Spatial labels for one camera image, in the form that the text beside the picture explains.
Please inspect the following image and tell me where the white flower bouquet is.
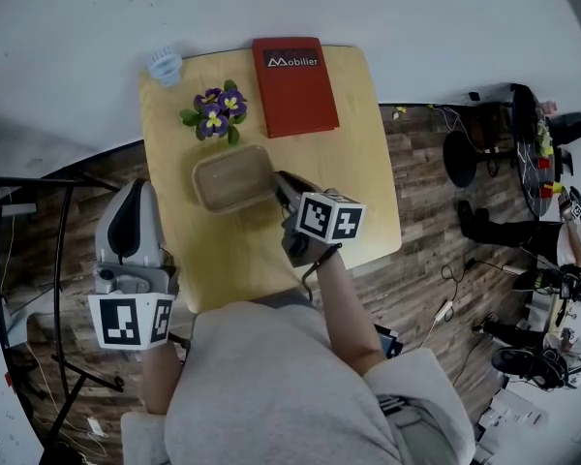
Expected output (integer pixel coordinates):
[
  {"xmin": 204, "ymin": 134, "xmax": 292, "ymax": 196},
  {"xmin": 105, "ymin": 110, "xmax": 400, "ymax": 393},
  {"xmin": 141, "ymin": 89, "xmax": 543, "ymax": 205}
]
[{"xmin": 535, "ymin": 118, "xmax": 554, "ymax": 157}]

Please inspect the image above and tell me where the clear plastic tray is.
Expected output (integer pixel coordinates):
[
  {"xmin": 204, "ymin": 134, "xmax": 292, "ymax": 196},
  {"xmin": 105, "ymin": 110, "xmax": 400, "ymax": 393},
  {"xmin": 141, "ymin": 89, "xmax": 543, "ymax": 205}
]
[
  {"xmin": 192, "ymin": 145, "xmax": 277, "ymax": 215},
  {"xmin": 192, "ymin": 143, "xmax": 277, "ymax": 212}
]

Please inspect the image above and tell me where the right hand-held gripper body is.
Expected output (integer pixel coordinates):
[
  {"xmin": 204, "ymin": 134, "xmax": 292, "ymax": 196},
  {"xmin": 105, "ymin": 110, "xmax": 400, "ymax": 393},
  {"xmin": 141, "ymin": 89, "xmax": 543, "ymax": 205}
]
[{"xmin": 281, "ymin": 188, "xmax": 367, "ymax": 268}]

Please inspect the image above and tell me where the white power strip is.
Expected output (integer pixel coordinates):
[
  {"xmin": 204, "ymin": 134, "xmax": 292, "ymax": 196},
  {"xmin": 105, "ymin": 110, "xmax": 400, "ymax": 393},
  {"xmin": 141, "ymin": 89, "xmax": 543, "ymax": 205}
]
[{"xmin": 432, "ymin": 299, "xmax": 454, "ymax": 325}]

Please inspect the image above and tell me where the black chair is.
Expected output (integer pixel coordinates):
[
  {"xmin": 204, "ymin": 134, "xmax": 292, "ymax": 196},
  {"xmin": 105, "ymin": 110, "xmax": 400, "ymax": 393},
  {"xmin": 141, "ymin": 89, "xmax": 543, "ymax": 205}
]
[{"xmin": 543, "ymin": 112, "xmax": 581, "ymax": 146}]

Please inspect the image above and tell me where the grey waist pouch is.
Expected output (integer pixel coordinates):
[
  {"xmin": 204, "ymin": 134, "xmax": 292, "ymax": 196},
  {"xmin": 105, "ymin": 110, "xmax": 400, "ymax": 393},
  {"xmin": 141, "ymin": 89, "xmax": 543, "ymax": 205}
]
[{"xmin": 375, "ymin": 393, "xmax": 466, "ymax": 465}]

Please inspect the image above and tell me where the red hardcover book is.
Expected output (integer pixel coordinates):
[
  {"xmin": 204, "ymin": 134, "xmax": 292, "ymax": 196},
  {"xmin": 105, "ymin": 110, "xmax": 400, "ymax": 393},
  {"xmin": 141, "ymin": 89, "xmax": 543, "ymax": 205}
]
[{"xmin": 251, "ymin": 36, "xmax": 341, "ymax": 140}]

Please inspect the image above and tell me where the person's left forearm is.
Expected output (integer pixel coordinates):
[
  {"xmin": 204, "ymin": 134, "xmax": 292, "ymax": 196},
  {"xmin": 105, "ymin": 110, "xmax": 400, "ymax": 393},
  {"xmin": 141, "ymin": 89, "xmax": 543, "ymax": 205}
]
[{"xmin": 139, "ymin": 344, "xmax": 186, "ymax": 417}]

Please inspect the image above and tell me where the person's right forearm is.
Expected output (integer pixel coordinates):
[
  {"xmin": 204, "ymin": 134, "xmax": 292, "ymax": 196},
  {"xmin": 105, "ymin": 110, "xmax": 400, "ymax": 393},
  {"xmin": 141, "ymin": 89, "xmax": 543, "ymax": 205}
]
[{"xmin": 313, "ymin": 244, "xmax": 389, "ymax": 378}]

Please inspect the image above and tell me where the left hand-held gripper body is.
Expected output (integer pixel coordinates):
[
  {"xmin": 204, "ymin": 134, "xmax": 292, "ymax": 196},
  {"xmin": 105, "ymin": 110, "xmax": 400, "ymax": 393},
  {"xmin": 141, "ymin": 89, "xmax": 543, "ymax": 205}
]
[{"xmin": 87, "ymin": 262, "xmax": 180, "ymax": 351}]

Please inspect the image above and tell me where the black round stool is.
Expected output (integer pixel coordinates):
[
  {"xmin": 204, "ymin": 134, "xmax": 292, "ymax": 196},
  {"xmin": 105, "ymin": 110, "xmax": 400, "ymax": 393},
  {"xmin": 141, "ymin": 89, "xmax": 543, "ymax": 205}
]
[{"xmin": 442, "ymin": 129, "xmax": 478, "ymax": 189}]

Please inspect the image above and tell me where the person's grey shirt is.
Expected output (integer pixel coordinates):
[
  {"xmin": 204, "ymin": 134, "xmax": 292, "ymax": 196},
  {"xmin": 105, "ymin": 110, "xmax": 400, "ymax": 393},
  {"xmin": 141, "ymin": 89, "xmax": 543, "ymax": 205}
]
[{"xmin": 120, "ymin": 300, "xmax": 476, "ymax": 465}]

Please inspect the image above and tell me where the potted purple flower plant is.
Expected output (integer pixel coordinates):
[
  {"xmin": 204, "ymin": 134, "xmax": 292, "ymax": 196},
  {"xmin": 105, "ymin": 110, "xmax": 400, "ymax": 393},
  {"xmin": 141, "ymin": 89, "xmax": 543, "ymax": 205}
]
[{"xmin": 178, "ymin": 78, "xmax": 250, "ymax": 147}]

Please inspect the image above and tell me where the person's leg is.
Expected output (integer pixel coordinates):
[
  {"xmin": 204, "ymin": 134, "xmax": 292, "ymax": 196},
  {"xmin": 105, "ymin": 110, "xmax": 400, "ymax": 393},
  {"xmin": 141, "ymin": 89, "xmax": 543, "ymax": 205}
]
[{"xmin": 250, "ymin": 289, "xmax": 317, "ymax": 310}]

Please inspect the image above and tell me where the black marbled round table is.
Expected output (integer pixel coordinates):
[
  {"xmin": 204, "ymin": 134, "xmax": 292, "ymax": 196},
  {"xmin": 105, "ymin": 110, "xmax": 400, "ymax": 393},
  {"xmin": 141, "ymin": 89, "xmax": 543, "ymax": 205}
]
[{"xmin": 509, "ymin": 82, "xmax": 570, "ymax": 220}]

